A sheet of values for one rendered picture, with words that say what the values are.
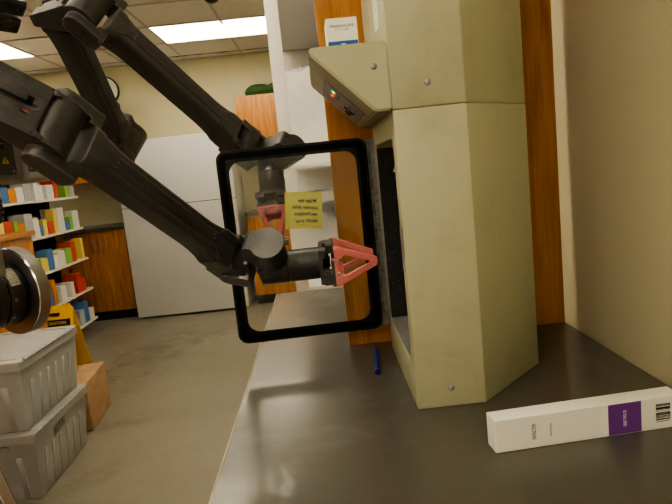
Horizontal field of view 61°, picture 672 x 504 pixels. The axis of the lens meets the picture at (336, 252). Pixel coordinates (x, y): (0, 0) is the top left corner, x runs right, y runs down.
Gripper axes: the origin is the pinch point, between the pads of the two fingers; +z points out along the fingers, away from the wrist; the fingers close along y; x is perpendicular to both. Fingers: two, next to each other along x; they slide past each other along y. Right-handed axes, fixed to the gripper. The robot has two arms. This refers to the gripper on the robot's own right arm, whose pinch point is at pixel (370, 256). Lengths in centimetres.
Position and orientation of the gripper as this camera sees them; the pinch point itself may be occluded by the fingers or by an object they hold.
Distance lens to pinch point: 102.0
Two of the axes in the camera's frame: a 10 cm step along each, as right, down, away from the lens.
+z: 9.9, -1.1, 0.0
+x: 1.1, 9.8, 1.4
